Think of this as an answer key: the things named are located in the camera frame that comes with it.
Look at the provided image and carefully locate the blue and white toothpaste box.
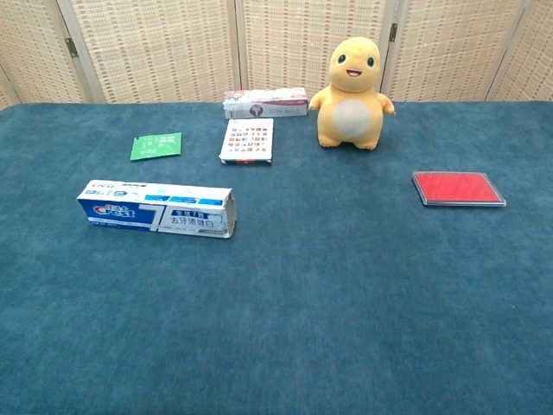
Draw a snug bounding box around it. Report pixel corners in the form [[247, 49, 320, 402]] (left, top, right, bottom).
[[76, 179, 238, 239]]

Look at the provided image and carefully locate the red ink pad case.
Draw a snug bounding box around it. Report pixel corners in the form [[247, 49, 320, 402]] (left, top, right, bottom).
[[411, 170, 507, 208]]

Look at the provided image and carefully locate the pink floral toothpaste box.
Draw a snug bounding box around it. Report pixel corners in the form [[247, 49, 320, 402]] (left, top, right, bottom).
[[222, 87, 309, 120]]

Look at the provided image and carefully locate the woven folding screen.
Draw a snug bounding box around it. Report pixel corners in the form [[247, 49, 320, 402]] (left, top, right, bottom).
[[0, 0, 553, 112]]

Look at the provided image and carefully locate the teal table cloth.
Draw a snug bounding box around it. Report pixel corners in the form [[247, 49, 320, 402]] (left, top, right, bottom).
[[0, 100, 553, 415]]

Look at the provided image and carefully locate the white patterned card pack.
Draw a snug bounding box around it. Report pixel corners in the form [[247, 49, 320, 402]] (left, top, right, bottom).
[[219, 118, 275, 166]]

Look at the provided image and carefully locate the yellow plush dinosaur toy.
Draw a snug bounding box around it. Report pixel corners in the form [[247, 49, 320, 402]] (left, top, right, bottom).
[[308, 36, 397, 151]]

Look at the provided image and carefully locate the green sachet packet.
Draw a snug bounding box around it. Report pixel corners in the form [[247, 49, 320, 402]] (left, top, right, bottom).
[[130, 131, 183, 162]]

